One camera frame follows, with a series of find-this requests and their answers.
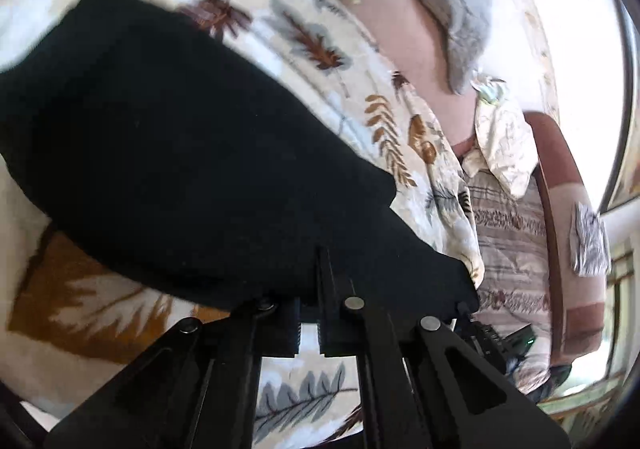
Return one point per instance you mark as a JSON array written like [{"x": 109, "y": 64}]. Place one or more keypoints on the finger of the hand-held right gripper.
[{"x": 466, "y": 311}]

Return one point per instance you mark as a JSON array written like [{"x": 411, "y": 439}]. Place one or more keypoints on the cream printed cloth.
[{"x": 505, "y": 144}]

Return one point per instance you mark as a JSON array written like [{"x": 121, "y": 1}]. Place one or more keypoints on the black pants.
[{"x": 175, "y": 154}]

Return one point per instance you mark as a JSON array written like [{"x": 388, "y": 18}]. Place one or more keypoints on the leaf print plush blanket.
[{"x": 320, "y": 44}]

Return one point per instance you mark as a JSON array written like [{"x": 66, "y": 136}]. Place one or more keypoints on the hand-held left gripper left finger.
[{"x": 280, "y": 329}]

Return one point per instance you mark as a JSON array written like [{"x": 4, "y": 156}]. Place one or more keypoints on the white patterned cloth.
[{"x": 590, "y": 239}]

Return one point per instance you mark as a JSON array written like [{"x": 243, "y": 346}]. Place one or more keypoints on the pink bed sheet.
[{"x": 400, "y": 39}]

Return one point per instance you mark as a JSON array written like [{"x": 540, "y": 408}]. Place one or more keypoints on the striped brown blanket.
[{"x": 510, "y": 249}]

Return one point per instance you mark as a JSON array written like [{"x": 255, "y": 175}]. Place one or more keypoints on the small white teal cloth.
[{"x": 492, "y": 88}]

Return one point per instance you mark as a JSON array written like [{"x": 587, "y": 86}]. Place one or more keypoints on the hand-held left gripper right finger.
[{"x": 332, "y": 324}]

